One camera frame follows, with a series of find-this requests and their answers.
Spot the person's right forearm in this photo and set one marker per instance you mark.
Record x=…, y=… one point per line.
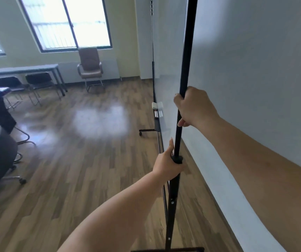
x=266, y=175

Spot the person's left forearm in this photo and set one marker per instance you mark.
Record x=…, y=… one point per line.
x=119, y=215

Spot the person's left hand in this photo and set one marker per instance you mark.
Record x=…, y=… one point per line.
x=163, y=165

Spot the person's right hand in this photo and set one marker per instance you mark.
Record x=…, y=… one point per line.
x=197, y=107

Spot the large dark framed window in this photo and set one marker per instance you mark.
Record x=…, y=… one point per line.
x=69, y=23

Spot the black stand foot with caster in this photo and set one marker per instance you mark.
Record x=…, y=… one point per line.
x=147, y=131

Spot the black metal stand pole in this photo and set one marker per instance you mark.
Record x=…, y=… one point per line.
x=189, y=36

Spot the person's left thumb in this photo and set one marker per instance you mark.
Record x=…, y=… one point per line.
x=171, y=148

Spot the grey long table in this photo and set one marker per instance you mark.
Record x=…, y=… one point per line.
x=21, y=69

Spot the black metal frame chair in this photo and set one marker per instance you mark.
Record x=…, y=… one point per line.
x=38, y=80
x=8, y=82

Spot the person's right thumb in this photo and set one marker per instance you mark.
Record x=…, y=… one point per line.
x=184, y=123

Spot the white whiteboard eraser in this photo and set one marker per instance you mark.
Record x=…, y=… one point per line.
x=157, y=104

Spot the black stand base bar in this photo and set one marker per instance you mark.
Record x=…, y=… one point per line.
x=166, y=250

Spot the whiteboard marker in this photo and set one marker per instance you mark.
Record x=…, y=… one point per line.
x=158, y=114

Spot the whiteboard with thin frame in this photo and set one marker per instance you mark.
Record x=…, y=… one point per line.
x=153, y=76

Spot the brown leather office chair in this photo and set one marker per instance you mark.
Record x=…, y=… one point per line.
x=88, y=62

